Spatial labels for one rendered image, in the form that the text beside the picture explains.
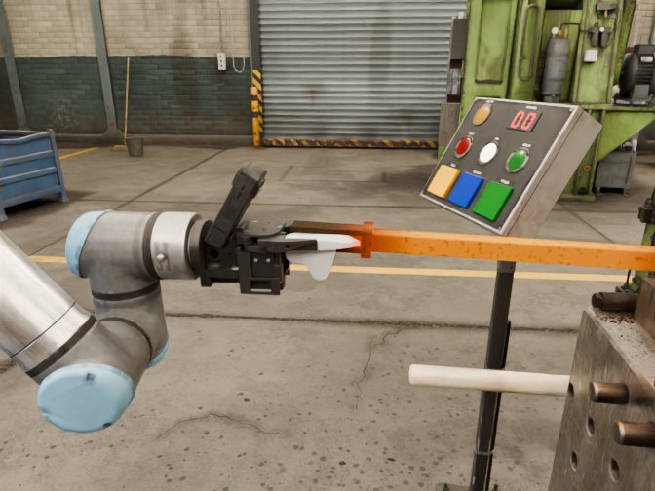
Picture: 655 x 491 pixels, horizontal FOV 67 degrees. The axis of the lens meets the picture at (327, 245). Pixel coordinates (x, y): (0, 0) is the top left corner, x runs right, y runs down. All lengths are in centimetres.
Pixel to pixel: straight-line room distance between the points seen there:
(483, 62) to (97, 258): 504
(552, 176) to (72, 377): 88
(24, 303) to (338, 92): 804
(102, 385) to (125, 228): 20
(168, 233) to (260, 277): 13
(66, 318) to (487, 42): 516
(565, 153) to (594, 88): 455
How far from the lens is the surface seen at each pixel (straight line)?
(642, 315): 85
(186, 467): 188
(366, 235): 60
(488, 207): 107
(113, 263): 69
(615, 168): 609
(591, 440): 87
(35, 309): 60
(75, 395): 61
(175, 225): 65
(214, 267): 66
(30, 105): 1042
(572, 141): 108
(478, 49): 547
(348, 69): 848
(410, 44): 849
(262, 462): 185
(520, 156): 109
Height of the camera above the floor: 126
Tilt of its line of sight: 20 degrees down
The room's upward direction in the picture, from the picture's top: straight up
